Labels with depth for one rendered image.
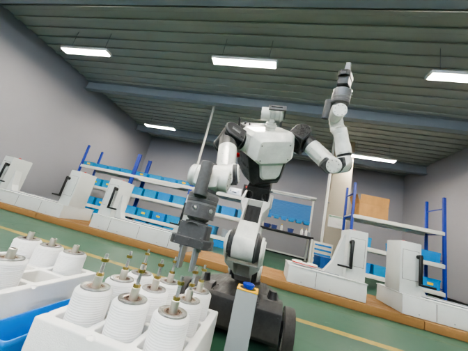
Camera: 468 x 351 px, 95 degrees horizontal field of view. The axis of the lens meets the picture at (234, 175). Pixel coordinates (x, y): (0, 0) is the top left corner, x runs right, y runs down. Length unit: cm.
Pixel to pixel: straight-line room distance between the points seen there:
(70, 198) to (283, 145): 344
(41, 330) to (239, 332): 51
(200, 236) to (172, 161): 1008
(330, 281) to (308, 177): 707
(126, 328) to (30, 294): 39
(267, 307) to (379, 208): 505
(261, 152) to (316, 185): 845
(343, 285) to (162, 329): 237
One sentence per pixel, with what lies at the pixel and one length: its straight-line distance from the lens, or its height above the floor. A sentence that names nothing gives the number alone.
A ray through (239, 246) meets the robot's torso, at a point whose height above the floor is 42.
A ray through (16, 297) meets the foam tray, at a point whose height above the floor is 16.
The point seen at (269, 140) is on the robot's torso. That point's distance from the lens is 109.
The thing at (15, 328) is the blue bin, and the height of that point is 8.
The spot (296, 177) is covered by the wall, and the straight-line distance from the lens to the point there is 943.
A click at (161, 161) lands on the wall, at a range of 1088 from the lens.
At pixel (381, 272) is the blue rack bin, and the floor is 34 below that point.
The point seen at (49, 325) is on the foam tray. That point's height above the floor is 17.
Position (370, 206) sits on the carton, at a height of 171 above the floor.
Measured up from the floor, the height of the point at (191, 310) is 24.
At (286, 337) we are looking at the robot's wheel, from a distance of 116.
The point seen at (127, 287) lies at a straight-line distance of 84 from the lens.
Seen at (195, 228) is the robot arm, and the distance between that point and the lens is 61.
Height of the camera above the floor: 49
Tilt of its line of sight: 14 degrees up
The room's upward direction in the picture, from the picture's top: 14 degrees clockwise
